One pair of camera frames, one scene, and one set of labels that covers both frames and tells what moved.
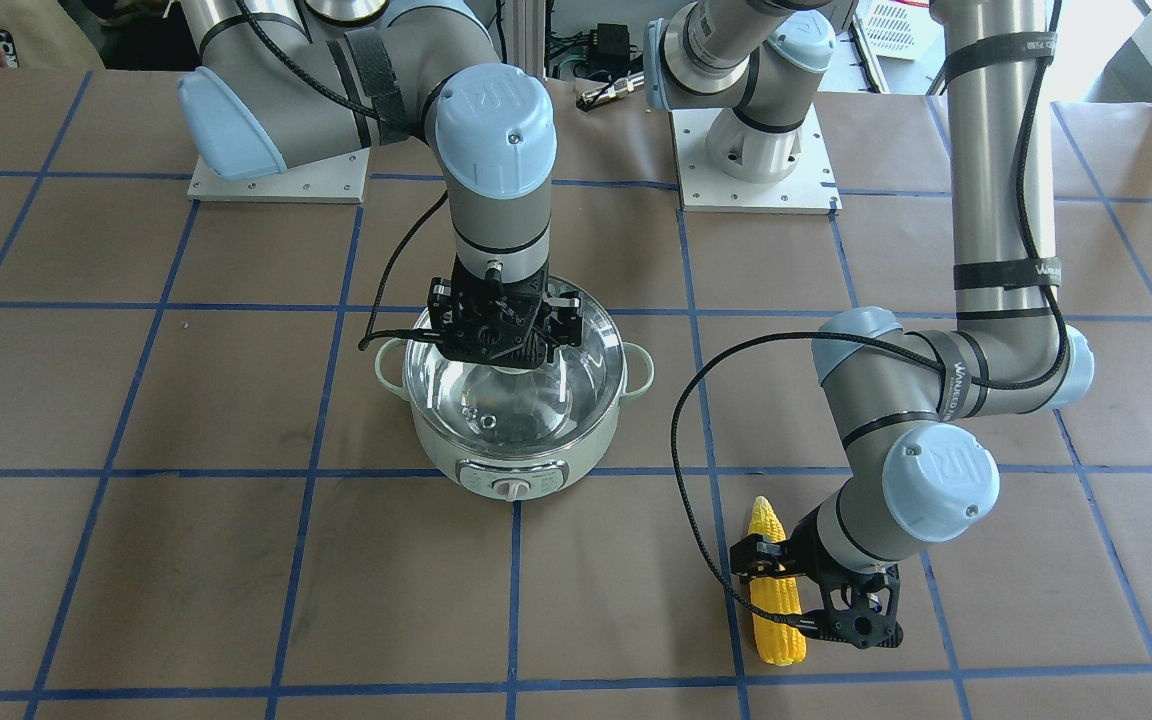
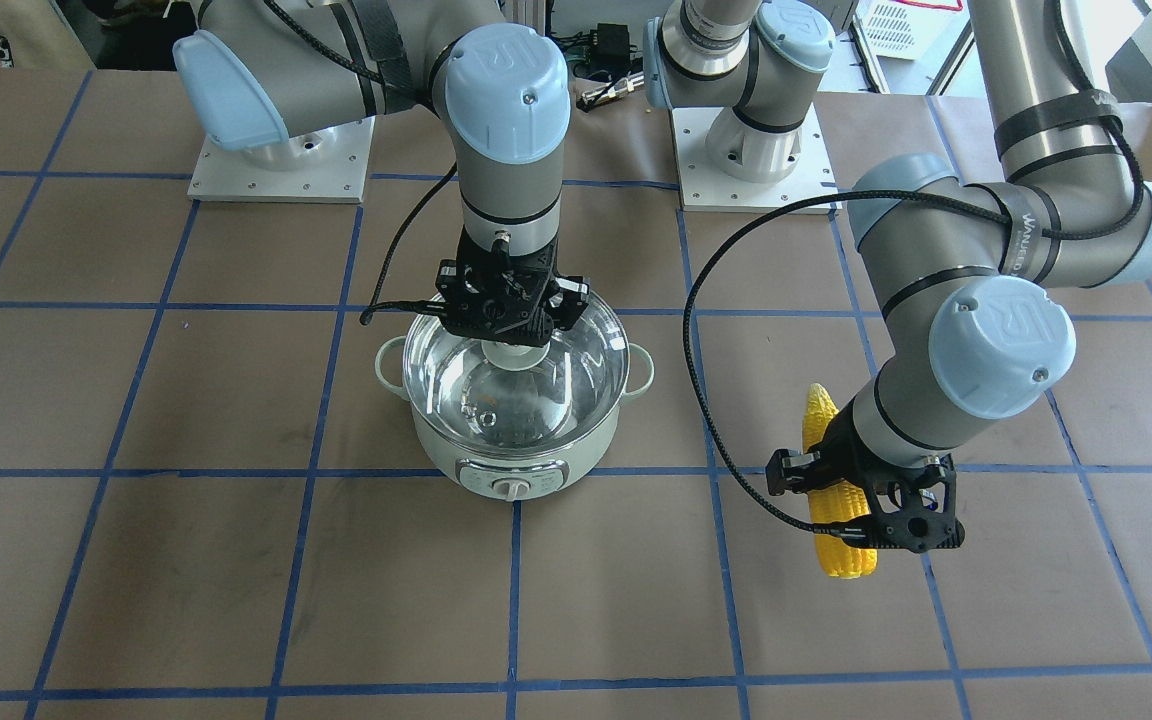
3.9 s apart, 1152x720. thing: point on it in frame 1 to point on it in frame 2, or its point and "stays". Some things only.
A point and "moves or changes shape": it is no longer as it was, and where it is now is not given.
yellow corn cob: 781,642 moves or changes shape
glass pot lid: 504,409 stays
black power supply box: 609,48 stays
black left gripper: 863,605 to 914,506
